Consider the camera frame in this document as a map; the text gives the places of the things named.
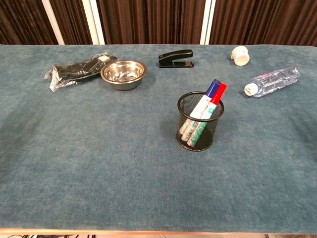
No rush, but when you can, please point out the red capped whiteboard marker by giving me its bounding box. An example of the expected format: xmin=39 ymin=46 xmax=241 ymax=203
xmin=187 ymin=82 xmax=228 ymax=146

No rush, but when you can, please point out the clear plastic water bottle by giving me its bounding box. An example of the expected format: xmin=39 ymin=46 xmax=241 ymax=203
xmin=243 ymin=65 xmax=301 ymax=98

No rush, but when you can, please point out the blue cap whiteboard marker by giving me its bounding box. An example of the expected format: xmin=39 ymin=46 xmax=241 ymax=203
xmin=179 ymin=79 xmax=222 ymax=136

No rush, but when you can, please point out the black item in plastic bag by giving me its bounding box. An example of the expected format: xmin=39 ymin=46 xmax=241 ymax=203
xmin=44 ymin=52 xmax=118 ymax=93

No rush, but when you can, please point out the small white ceramic cup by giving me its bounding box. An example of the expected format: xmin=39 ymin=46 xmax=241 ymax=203
xmin=230 ymin=46 xmax=251 ymax=67

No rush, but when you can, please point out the black mesh pen cup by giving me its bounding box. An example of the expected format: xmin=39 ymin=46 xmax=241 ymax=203
xmin=176 ymin=91 xmax=225 ymax=152

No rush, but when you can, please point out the black stapler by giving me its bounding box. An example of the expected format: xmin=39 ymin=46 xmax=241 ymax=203
xmin=158 ymin=49 xmax=195 ymax=69

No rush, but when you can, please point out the white partition post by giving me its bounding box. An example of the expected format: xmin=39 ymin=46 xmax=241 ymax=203
xmin=41 ymin=0 xmax=66 ymax=46
xmin=199 ymin=0 xmax=217 ymax=46
xmin=81 ymin=0 xmax=106 ymax=46

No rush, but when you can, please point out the brown pleated curtain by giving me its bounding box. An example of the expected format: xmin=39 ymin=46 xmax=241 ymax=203
xmin=0 ymin=0 xmax=317 ymax=47

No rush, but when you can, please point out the stainless steel bowl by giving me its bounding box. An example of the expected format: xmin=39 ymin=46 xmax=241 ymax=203
xmin=100 ymin=59 xmax=148 ymax=91

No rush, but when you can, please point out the blue velvet tablecloth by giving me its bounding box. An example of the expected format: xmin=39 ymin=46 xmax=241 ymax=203
xmin=0 ymin=44 xmax=317 ymax=234

